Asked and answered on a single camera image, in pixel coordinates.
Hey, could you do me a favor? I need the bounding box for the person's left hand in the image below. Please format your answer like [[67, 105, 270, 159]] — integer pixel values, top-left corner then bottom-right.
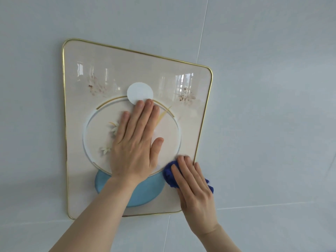
[[109, 99, 165, 186]]

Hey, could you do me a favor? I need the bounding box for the person's right hand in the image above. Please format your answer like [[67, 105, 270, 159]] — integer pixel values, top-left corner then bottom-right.
[[171, 156, 221, 237]]

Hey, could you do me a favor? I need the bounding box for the blue cleaning cloth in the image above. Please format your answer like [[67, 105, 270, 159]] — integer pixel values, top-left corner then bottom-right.
[[163, 155, 215, 194]]

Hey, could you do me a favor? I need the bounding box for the gold-framed floral wall picture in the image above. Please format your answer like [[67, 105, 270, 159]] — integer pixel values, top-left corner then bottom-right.
[[62, 38, 213, 220]]

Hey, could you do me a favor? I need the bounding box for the person's left forearm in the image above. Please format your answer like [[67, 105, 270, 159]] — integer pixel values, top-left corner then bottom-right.
[[49, 176, 144, 252]]

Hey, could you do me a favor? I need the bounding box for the person's right forearm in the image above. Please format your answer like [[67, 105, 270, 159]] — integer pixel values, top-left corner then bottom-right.
[[197, 225, 241, 252]]

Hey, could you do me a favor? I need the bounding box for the white round sticker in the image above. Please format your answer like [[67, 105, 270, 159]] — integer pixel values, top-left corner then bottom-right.
[[127, 82, 154, 105]]

